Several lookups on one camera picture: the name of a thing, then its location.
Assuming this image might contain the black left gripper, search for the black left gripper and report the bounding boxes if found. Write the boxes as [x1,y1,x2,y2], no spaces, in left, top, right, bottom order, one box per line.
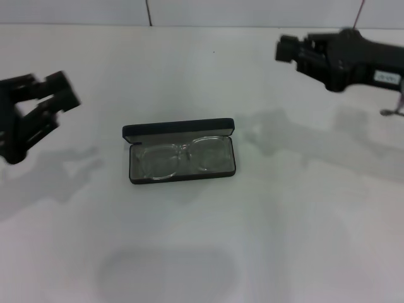
[0,70,82,165]

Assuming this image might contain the clear white glasses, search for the clear white glasses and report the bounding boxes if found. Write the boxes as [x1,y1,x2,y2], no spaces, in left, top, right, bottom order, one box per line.
[138,135,231,181]

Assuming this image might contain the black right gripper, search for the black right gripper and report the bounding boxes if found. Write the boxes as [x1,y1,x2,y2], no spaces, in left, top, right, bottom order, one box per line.
[275,27,404,93]

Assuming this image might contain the right gripper cable with plug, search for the right gripper cable with plug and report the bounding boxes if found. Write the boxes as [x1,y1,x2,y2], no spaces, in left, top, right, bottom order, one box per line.
[379,91,404,118]

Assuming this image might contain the black glasses case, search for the black glasses case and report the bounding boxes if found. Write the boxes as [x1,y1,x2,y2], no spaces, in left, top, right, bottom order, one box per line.
[122,117,237,186]

